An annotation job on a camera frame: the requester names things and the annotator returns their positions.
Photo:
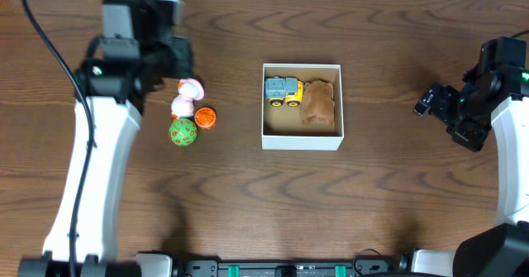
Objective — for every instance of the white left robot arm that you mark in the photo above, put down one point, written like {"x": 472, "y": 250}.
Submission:
{"x": 110, "y": 89}

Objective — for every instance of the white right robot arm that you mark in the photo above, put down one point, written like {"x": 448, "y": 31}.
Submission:
{"x": 497, "y": 101}

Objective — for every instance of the yellow grey toy truck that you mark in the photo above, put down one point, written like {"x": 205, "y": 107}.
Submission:
{"x": 284, "y": 90}

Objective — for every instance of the pink white duck toy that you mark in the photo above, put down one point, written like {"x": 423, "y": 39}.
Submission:
{"x": 189, "y": 91}

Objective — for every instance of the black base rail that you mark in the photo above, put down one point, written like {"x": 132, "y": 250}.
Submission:
{"x": 285, "y": 268}

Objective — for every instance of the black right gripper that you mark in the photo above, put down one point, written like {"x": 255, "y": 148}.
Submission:
{"x": 473, "y": 139}

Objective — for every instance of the green ball with numbers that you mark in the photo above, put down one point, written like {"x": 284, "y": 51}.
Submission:
{"x": 183, "y": 132}

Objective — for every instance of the white cardboard box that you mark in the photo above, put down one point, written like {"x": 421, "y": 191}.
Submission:
{"x": 282, "y": 128}

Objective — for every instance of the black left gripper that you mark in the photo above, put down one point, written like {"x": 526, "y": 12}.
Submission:
{"x": 178, "y": 56}

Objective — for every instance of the orange lattice ball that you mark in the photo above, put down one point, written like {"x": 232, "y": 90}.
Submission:
{"x": 205, "y": 118}

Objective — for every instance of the brown plush toy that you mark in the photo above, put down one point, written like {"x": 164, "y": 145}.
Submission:
{"x": 318, "y": 103}

